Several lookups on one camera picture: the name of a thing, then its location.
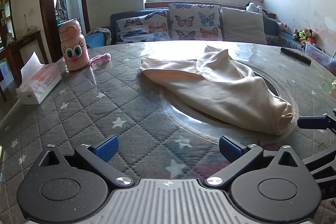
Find tall wooden display cabinet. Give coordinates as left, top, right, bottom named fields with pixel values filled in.
left=0, top=0, right=17, bottom=62

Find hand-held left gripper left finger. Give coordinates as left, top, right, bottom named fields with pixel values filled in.
left=32, top=135, right=135, bottom=188

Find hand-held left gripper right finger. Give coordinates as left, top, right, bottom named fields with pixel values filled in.
left=205, top=135, right=305, bottom=188

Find low wooden sideboard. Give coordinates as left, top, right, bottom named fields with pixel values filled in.
left=0, top=30, right=49, bottom=102

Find black remote control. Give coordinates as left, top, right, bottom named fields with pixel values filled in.
left=280, top=47, right=312, bottom=65

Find white tissue box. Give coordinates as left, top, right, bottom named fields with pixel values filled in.
left=16, top=51, right=62, bottom=105

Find pink bottle strap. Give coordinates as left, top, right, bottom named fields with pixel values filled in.
left=91, top=53, right=112, bottom=66

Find hanging clothes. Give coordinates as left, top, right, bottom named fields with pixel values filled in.
left=55, top=0, right=67, bottom=15

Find pile of colourful plush toys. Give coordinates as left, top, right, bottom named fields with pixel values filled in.
left=293, top=28, right=318, bottom=46

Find dark round table insert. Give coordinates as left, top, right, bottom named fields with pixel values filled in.
left=184, top=69, right=282, bottom=126

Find pink cartoon-face bottle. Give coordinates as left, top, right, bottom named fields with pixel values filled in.
left=58, top=18, right=87, bottom=72

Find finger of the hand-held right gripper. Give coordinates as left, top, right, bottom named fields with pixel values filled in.
left=302, top=147, right=336, bottom=183
left=297, top=108, right=336, bottom=134

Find plain beige cushion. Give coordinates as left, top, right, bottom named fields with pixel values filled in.
left=221, top=7, right=268, bottom=45

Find dark wooden door frame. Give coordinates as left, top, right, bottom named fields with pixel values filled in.
left=38, top=0, right=91, bottom=62

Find blue chair with cloth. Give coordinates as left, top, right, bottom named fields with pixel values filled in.
left=85, top=27, right=112, bottom=48

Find panda plush toy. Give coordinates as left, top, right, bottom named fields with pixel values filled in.
left=245, top=2, right=269, bottom=17

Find dark blue sofa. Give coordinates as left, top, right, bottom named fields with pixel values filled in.
left=110, top=7, right=305, bottom=46

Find butterfly print cushion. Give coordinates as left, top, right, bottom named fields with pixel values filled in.
left=168, top=4, right=223, bottom=42
left=115, top=11, right=170, bottom=44

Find cream shirt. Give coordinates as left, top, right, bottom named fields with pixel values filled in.
left=139, top=46, right=298, bottom=136

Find clear plastic storage box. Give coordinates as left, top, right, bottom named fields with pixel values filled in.
left=304, top=42, right=336, bottom=71

